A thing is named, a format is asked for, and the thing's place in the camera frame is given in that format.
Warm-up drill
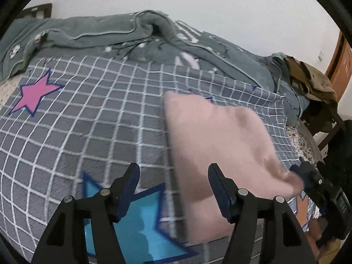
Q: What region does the brown wooden door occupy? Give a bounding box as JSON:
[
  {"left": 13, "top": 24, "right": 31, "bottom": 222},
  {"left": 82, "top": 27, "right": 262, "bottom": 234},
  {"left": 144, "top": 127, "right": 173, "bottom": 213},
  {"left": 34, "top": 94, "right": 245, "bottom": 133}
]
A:
[{"left": 326, "top": 31, "right": 352, "bottom": 102}]

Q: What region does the dark wooden chair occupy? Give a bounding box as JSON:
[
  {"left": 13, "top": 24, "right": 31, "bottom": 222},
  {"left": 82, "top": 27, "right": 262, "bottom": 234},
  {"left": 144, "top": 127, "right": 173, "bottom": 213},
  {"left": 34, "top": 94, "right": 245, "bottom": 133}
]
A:
[{"left": 298, "top": 99, "right": 347, "bottom": 152}]

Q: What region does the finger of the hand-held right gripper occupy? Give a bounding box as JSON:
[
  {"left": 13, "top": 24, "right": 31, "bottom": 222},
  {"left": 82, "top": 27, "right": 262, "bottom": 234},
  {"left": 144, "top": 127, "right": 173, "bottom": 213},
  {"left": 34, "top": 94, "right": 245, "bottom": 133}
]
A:
[{"left": 290, "top": 157, "right": 328, "bottom": 202}]

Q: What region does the grey-green quilt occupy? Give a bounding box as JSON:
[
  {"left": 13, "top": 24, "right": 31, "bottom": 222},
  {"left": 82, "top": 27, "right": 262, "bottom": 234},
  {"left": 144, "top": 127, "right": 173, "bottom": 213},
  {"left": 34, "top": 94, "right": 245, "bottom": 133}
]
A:
[{"left": 0, "top": 9, "right": 310, "bottom": 125}]

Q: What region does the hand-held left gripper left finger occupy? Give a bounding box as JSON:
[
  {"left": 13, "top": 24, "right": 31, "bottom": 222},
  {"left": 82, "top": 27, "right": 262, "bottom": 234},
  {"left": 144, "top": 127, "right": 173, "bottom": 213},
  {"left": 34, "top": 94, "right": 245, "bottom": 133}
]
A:
[{"left": 31, "top": 162, "right": 141, "bottom": 264}]

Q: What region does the person's right hand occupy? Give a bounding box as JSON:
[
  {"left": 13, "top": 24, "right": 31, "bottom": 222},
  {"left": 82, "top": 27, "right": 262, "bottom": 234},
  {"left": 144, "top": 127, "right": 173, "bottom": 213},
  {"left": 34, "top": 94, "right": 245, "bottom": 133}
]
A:
[{"left": 307, "top": 218, "right": 343, "bottom": 262}]

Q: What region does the camouflage garment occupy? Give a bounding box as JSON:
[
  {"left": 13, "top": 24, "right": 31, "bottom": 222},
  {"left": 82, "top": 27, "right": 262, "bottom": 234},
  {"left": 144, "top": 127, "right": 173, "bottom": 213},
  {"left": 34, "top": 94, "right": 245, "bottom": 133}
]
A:
[{"left": 284, "top": 55, "right": 337, "bottom": 103}]

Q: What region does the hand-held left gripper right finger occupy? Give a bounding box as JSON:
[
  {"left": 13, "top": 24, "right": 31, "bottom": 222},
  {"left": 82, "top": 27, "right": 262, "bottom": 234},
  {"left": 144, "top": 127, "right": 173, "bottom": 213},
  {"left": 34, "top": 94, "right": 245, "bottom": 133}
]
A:
[{"left": 207, "top": 163, "right": 317, "bottom": 264}]

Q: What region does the pink knit garment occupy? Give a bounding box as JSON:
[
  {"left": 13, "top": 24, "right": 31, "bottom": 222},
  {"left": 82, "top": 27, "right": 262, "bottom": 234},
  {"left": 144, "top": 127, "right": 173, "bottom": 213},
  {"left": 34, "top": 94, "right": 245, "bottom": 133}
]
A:
[{"left": 163, "top": 91, "right": 305, "bottom": 245}]

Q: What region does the dark wooden headboard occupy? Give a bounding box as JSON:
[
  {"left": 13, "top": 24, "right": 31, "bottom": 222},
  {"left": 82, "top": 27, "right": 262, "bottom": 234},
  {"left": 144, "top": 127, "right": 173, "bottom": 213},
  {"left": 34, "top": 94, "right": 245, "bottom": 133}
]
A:
[{"left": 20, "top": 3, "right": 53, "bottom": 20}]

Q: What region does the grey checked blanket with stars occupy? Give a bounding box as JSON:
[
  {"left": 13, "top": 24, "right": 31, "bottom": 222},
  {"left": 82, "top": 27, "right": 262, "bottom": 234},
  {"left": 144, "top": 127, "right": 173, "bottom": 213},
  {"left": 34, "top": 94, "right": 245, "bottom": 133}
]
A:
[{"left": 0, "top": 55, "right": 322, "bottom": 264}]

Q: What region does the floral bed sheet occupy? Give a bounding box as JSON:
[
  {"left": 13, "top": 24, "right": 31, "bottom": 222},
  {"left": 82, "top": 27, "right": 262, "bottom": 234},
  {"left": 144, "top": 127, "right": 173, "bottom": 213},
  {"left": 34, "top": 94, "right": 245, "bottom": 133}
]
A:
[{"left": 0, "top": 76, "right": 323, "bottom": 169}]

